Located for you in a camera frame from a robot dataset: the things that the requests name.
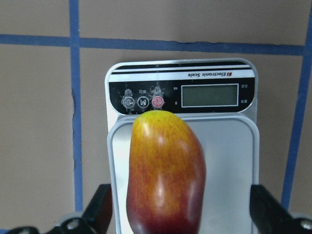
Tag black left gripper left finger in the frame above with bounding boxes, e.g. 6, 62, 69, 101
82, 184, 113, 234

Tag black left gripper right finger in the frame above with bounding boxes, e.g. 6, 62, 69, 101
250, 185, 294, 234

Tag red yellow mango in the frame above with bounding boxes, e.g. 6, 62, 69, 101
126, 110, 206, 234

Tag silver digital kitchen scale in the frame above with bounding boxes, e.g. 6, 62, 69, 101
104, 58, 259, 234

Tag brown paper table cover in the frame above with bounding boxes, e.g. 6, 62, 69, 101
0, 0, 312, 233

